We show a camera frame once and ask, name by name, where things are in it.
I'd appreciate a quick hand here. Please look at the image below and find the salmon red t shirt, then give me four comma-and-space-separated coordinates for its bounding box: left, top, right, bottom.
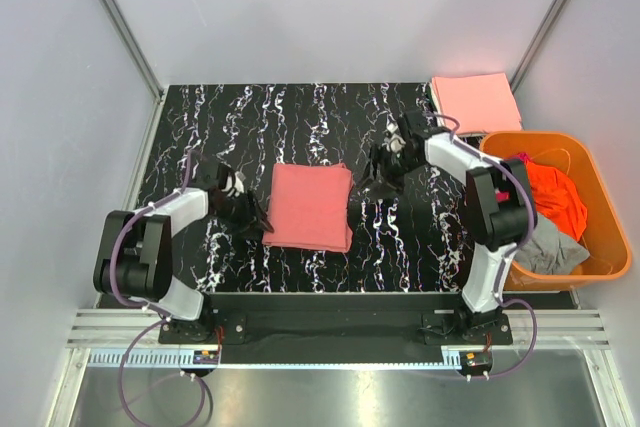
262, 164, 353, 253

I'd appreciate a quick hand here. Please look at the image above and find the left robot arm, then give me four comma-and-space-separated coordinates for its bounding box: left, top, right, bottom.
93, 160, 274, 342

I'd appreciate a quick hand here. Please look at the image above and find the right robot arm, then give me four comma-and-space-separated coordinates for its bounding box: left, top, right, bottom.
358, 112, 537, 342

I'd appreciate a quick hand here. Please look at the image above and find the magenta t shirt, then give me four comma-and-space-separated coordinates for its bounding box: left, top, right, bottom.
496, 152, 533, 202

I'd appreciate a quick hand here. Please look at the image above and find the folded light pink t shirt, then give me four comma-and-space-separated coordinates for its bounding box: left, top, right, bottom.
430, 72, 522, 134

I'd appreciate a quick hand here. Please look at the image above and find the orange t shirt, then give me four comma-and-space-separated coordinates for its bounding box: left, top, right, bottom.
526, 161, 588, 241

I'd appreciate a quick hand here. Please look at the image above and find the grey t shirt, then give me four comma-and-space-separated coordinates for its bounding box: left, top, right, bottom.
514, 214, 590, 275

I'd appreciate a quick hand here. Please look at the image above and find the orange plastic basket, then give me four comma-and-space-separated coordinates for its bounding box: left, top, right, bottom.
480, 131, 632, 291

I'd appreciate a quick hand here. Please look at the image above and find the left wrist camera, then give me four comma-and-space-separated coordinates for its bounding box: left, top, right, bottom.
222, 172, 246, 197

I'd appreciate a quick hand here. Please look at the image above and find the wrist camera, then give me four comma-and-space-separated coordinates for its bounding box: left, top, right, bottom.
222, 172, 246, 197
383, 122, 406, 154

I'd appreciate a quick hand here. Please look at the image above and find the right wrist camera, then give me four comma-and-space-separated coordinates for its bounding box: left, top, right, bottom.
383, 122, 406, 154

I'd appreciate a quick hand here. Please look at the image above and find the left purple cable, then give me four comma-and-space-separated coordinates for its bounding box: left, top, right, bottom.
108, 149, 214, 426

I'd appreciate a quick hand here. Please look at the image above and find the purple cable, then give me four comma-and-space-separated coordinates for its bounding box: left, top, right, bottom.
432, 112, 539, 381
108, 149, 214, 426

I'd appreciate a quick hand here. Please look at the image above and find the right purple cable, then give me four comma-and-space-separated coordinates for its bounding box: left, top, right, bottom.
432, 112, 539, 381

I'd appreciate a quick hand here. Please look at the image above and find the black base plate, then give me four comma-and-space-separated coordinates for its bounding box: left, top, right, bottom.
159, 292, 513, 346

